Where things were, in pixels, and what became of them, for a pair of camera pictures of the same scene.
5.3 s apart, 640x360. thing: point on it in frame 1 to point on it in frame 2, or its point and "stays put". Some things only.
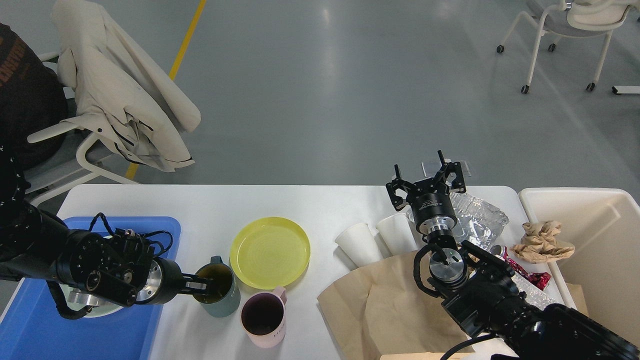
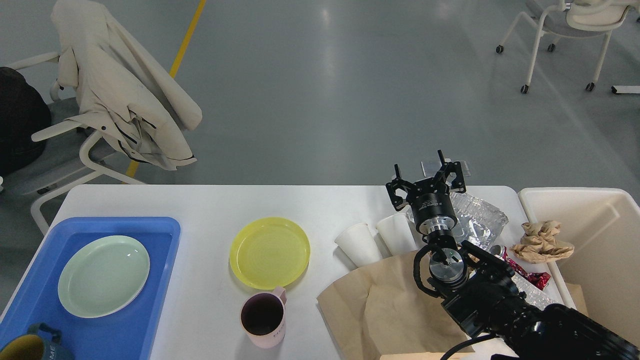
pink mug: x=263 y=316 stays put
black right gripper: x=433 y=209 stays put
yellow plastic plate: x=267 y=253 stays put
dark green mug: x=224 y=296 to x=51 y=338
